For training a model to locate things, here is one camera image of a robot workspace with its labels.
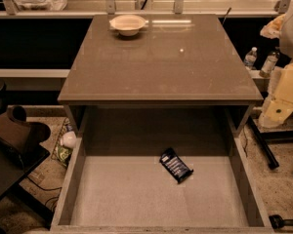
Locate open grey top drawer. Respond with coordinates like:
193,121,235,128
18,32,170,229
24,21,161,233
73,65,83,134
51,106,272,234

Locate black floor cable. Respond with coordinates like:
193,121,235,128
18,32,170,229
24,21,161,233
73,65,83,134
25,175,63,213

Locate black pole on floor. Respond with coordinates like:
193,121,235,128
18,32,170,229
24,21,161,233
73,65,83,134
247,117,279,170

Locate clear bottle yellow liquid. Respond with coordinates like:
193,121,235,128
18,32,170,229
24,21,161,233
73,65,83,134
259,47,280,78

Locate dark blue rxbar wrapper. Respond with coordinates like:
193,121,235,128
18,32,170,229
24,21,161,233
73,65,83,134
159,148,193,183

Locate clear water bottle blue label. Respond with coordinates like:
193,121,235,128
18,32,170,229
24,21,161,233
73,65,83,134
243,47,257,70

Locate grey cabinet counter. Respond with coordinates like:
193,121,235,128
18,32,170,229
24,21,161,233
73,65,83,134
58,14,262,129

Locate white round object on floor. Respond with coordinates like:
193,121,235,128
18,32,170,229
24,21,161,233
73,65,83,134
60,132,76,149

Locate black caster wheel base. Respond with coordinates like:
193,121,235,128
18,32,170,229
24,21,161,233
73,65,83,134
269,214,293,229

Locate white paper bowl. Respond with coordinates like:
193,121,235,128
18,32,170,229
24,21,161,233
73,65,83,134
109,15,146,36

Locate black office chair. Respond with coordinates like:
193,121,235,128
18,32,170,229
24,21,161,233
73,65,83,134
0,78,54,228

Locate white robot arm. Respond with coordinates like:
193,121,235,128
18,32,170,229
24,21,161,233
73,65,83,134
259,5,293,128

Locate green snack bag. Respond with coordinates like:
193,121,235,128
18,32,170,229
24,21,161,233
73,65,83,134
55,145,72,167

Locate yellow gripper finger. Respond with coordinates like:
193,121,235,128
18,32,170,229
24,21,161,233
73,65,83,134
259,61,293,128

